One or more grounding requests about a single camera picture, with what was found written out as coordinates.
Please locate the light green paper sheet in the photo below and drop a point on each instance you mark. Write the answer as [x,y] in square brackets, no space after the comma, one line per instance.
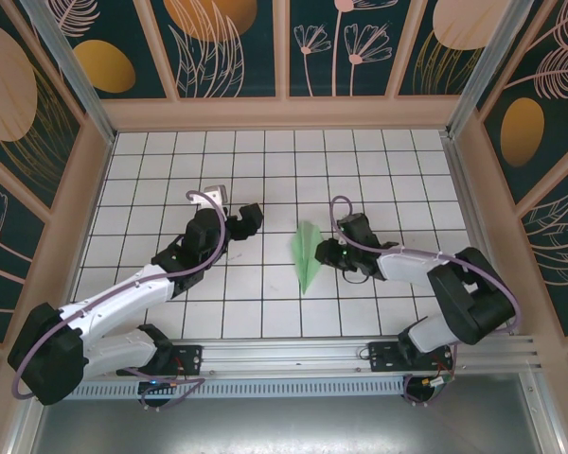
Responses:
[307,255]

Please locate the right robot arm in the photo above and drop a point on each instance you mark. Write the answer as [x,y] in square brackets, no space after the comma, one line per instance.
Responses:
[468,298]

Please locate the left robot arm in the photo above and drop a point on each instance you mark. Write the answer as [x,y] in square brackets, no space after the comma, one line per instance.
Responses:
[118,293]

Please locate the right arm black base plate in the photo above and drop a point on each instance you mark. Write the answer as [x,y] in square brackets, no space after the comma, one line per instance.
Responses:
[383,357]

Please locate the aluminium mounting rail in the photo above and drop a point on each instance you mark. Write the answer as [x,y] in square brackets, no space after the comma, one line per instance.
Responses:
[284,354]

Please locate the small electronics board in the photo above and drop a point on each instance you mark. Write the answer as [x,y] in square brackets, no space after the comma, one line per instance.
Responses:
[435,382]
[163,384]

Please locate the aluminium side rail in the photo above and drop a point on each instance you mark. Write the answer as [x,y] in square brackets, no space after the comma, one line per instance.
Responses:
[478,213]

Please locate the aluminium corner post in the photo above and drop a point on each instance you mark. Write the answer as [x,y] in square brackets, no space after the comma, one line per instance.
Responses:
[76,80]
[483,66]

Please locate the grey sheet metal panel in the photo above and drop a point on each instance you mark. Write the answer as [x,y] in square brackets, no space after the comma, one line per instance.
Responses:
[284,428]

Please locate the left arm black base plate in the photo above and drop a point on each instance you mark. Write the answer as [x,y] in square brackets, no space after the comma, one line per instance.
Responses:
[189,359]

